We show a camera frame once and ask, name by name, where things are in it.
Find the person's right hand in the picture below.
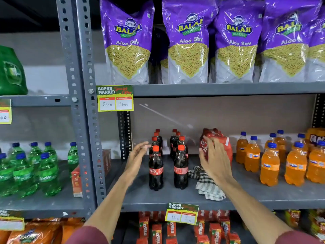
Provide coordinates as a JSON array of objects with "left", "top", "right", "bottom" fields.
[{"left": 199, "top": 136, "right": 234, "bottom": 186}]

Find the person's left hand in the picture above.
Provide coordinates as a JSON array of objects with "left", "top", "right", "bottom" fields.
[{"left": 122, "top": 141, "right": 152, "bottom": 180}]

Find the person's left forearm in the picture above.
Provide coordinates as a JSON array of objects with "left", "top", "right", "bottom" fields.
[{"left": 84, "top": 173, "right": 139, "bottom": 237}]

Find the person's right forearm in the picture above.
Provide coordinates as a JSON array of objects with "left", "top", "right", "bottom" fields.
[{"left": 214, "top": 175, "right": 292, "bottom": 244}]

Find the black perforated upright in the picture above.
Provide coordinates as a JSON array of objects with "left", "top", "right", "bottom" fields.
[
  {"left": 118, "top": 111, "right": 132, "bottom": 160},
  {"left": 312, "top": 94, "right": 325, "bottom": 128}
]

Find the group of cola bottles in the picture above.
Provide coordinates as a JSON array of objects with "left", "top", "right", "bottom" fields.
[{"left": 148, "top": 129, "right": 189, "bottom": 191}]

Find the red shrink-wrapped cola pack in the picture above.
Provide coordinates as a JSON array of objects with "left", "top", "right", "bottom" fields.
[{"left": 199, "top": 128, "right": 233, "bottom": 166}]

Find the checked cloth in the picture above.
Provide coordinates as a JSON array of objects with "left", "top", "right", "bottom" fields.
[{"left": 188, "top": 166, "right": 226, "bottom": 201}]

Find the red juice carton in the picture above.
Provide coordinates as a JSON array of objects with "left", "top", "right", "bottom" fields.
[
  {"left": 102, "top": 149, "right": 112, "bottom": 177},
  {"left": 71, "top": 165, "right": 84, "bottom": 198}
]

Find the yellow green price label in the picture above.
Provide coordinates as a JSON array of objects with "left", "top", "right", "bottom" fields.
[
  {"left": 0, "top": 99, "right": 12, "bottom": 125},
  {"left": 0, "top": 210, "right": 25, "bottom": 231},
  {"left": 165, "top": 203, "right": 200, "bottom": 225},
  {"left": 96, "top": 85, "right": 134, "bottom": 112}
]

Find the group of orange soda bottles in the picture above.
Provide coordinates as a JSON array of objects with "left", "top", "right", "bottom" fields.
[{"left": 236, "top": 129, "right": 325, "bottom": 187}]

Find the grey metal shelving rack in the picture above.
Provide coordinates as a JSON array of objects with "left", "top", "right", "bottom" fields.
[
  {"left": 0, "top": 0, "right": 97, "bottom": 219},
  {"left": 76, "top": 0, "right": 325, "bottom": 213}
]

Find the stack of small red juice cartons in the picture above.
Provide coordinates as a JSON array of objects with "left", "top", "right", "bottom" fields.
[{"left": 136, "top": 210, "right": 242, "bottom": 244}]

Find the group of green soda bottles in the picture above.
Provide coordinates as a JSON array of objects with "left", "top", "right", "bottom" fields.
[{"left": 0, "top": 142, "right": 79, "bottom": 197}]

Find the maroon shirt sleeve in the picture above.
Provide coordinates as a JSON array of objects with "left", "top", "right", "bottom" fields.
[
  {"left": 275, "top": 231, "right": 321, "bottom": 244},
  {"left": 66, "top": 226, "right": 110, "bottom": 244}
]

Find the colourful snack packet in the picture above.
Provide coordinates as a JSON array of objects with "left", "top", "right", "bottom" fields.
[
  {"left": 308, "top": 209, "right": 325, "bottom": 242},
  {"left": 284, "top": 209, "right": 301, "bottom": 229}
]

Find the large orange soda bottle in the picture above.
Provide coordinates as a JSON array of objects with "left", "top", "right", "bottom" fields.
[{"left": 305, "top": 128, "right": 325, "bottom": 151}]

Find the row of purple snack packets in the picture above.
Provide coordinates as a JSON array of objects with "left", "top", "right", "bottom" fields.
[{"left": 100, "top": 0, "right": 325, "bottom": 85}]

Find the pile of orange snack packets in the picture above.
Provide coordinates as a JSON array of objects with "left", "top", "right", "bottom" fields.
[{"left": 0, "top": 217, "right": 86, "bottom": 244}]

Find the green packet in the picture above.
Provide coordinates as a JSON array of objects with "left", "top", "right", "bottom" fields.
[{"left": 0, "top": 46, "right": 28, "bottom": 96}]

